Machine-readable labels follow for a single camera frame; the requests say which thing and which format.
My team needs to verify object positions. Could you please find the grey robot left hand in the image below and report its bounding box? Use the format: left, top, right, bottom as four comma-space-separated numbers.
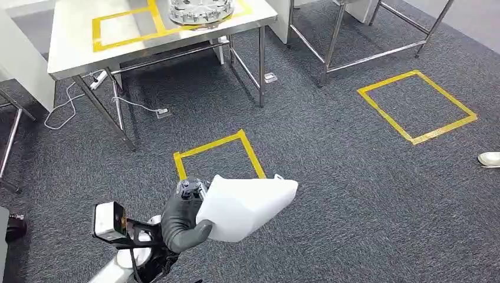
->
160, 177, 213, 255

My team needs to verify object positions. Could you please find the white plastic shell part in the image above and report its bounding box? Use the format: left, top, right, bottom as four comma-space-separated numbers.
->
195, 174, 299, 243

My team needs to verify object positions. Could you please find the yellow floor tape square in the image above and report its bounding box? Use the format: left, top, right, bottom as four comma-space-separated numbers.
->
173, 129, 267, 181
356, 69, 479, 146

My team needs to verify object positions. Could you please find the white power strip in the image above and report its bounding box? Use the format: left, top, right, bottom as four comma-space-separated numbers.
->
90, 70, 108, 91

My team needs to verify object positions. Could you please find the black cart wheel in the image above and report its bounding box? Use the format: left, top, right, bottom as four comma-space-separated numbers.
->
5, 213, 28, 243

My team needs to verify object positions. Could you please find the yellow tape on bench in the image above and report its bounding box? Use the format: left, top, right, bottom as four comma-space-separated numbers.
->
91, 0, 255, 52

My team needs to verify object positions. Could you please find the round metal parts fixture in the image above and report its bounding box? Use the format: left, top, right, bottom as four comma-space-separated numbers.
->
167, 0, 236, 26

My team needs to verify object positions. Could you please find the steel bench with tape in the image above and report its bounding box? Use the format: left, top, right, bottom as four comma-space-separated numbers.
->
47, 0, 279, 152

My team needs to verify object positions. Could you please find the white partition panel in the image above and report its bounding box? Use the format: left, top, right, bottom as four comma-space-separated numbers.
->
267, 0, 293, 44
0, 5, 56, 113
343, 0, 380, 24

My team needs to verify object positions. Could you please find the bare steel bench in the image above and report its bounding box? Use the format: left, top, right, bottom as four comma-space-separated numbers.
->
287, 0, 456, 87

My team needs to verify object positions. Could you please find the person's white shoe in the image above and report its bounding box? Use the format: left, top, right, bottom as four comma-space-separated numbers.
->
477, 151, 500, 169

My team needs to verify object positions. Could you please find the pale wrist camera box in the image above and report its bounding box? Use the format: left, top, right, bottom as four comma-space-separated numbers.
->
91, 202, 128, 242

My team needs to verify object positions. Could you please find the white power cable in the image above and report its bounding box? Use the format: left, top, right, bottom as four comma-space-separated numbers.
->
44, 70, 169, 130

